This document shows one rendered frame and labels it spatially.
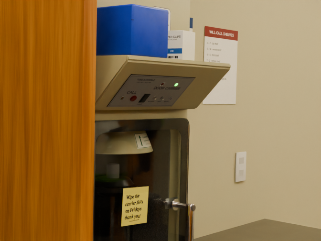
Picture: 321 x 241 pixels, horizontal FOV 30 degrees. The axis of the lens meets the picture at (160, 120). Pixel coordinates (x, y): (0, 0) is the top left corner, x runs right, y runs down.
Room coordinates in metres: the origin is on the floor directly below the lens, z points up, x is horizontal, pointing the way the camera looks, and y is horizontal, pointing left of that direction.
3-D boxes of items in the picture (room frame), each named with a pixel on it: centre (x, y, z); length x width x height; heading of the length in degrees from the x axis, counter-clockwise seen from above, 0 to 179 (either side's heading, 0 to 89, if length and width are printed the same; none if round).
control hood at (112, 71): (1.20, 0.00, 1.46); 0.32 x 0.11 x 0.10; 139
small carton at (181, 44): (1.23, -0.03, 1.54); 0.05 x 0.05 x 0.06; 58
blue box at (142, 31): (1.13, 0.06, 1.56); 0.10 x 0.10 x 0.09; 49
